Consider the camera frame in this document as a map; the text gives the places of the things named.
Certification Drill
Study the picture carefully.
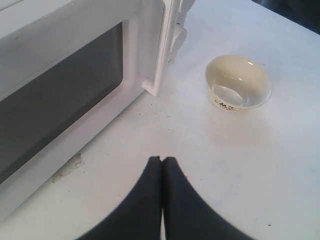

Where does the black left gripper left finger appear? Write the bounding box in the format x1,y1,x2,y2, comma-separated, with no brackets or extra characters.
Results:
79,156,162,240

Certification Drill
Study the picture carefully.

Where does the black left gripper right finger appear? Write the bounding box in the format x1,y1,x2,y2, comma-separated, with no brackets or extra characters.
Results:
161,157,252,240

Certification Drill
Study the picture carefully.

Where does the white microwave door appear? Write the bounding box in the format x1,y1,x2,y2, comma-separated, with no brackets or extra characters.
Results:
0,0,180,220

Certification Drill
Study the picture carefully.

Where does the white microwave oven body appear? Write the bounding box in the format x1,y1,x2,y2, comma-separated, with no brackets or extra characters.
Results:
0,0,196,68

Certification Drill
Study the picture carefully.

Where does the lower white control knob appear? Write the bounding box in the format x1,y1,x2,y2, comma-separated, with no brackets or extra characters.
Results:
171,25,188,52

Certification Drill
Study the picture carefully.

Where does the white control knob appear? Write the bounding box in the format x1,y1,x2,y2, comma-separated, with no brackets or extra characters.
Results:
179,0,195,14
171,25,188,52

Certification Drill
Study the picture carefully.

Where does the cream ceramic bowl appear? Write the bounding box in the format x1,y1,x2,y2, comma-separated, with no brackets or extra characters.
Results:
205,54,272,112

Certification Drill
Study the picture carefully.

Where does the upper white control knob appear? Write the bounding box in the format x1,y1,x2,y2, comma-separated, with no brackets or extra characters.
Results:
179,0,195,14

